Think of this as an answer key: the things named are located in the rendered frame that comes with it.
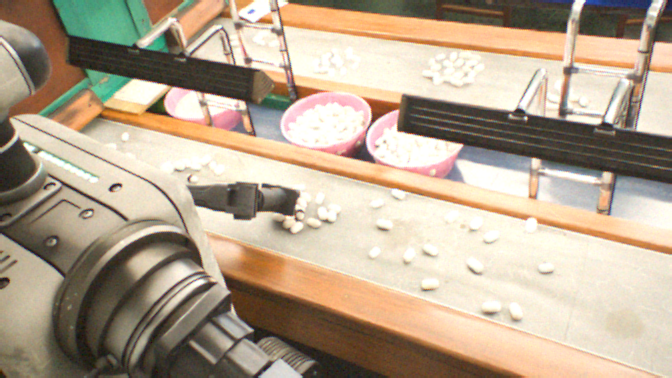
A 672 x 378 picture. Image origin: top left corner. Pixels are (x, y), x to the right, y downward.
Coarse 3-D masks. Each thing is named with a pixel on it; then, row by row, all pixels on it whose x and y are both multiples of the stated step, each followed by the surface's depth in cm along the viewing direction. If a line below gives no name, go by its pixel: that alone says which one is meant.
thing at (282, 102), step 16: (272, 0) 190; (272, 16) 194; (240, 32) 205; (272, 32) 198; (240, 48) 209; (272, 64) 207; (288, 64) 204; (288, 80) 207; (272, 96) 217; (288, 96) 215
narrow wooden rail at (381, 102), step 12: (276, 72) 218; (276, 84) 215; (300, 84) 211; (312, 84) 209; (324, 84) 208; (336, 84) 207; (348, 84) 206; (300, 96) 213; (324, 96) 208; (360, 96) 201; (372, 96) 200; (384, 96) 199; (396, 96) 198; (372, 108) 202; (384, 108) 199; (396, 108) 197; (372, 120) 205
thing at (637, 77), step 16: (576, 0) 152; (656, 0) 147; (576, 16) 151; (656, 16) 145; (576, 32) 154; (656, 32) 146; (640, 48) 149; (640, 64) 151; (640, 80) 154; (560, 96) 166; (560, 112) 169; (576, 112) 167; (592, 112) 165; (624, 176) 172
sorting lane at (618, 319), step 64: (128, 128) 211; (320, 192) 175; (384, 192) 171; (320, 256) 158; (384, 256) 155; (448, 256) 152; (512, 256) 149; (576, 256) 147; (640, 256) 144; (512, 320) 137; (576, 320) 135; (640, 320) 133
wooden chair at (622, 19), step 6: (618, 18) 318; (624, 18) 315; (666, 18) 314; (618, 24) 318; (624, 24) 317; (630, 24) 317; (636, 24) 317; (642, 24) 317; (618, 30) 320; (618, 36) 322
